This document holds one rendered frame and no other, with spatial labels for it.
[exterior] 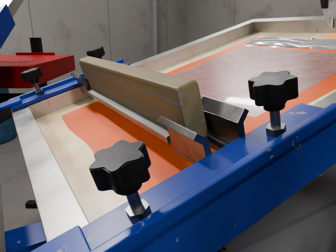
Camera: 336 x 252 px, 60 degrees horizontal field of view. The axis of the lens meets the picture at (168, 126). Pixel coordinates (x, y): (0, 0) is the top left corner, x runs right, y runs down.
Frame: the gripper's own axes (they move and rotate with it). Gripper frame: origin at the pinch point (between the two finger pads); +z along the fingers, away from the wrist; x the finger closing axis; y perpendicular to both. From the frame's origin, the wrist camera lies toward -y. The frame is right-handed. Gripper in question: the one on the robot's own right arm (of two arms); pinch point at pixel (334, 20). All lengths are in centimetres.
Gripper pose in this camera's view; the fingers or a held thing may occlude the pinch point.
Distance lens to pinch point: 88.7
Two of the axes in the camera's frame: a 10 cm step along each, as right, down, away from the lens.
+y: 5.0, 2.6, -8.2
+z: 2.3, 8.7, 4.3
